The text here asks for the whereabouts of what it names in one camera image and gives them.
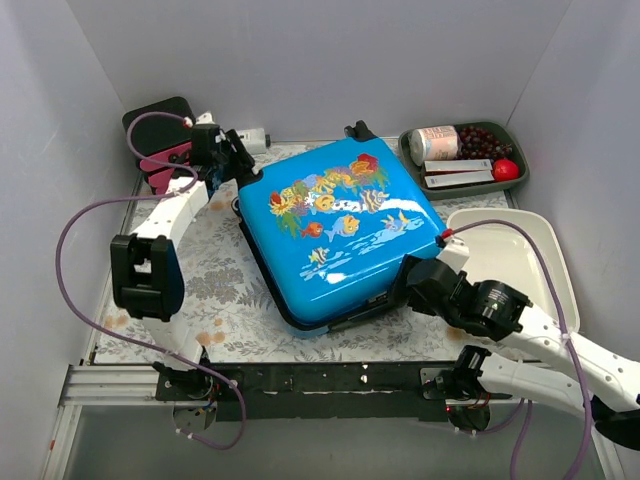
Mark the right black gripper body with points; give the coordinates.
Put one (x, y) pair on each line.
(407, 279)

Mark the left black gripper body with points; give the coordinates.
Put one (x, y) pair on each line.
(232, 151)

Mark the blue fish-print kids suitcase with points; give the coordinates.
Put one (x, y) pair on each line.
(331, 227)

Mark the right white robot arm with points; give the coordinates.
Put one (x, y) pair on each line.
(578, 376)

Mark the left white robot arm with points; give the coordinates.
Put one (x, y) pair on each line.
(147, 280)

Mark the white power adapter box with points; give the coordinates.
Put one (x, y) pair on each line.
(256, 141)

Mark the black pink mini drawer chest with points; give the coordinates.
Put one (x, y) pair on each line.
(163, 139)

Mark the white plastic basin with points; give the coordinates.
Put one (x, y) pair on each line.
(503, 250)

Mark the lower white toothpaste box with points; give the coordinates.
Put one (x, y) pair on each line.
(459, 179)

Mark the white toothpaste box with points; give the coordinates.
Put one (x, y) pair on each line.
(438, 167)
(459, 179)

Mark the upper white toothpaste box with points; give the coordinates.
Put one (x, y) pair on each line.
(438, 167)

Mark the red apple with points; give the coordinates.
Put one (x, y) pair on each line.
(505, 170)

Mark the white pink tissue roll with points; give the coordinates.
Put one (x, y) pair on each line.
(433, 143)

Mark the dark red grape bunch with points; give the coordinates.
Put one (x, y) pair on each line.
(477, 143)

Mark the dark green plastic tray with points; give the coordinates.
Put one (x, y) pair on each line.
(418, 172)

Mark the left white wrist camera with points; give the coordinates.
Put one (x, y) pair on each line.
(206, 118)

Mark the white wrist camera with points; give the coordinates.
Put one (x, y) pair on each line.
(206, 118)
(453, 251)

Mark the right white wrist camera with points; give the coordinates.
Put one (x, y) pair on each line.
(453, 251)

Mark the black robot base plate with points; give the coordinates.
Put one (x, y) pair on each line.
(309, 390)

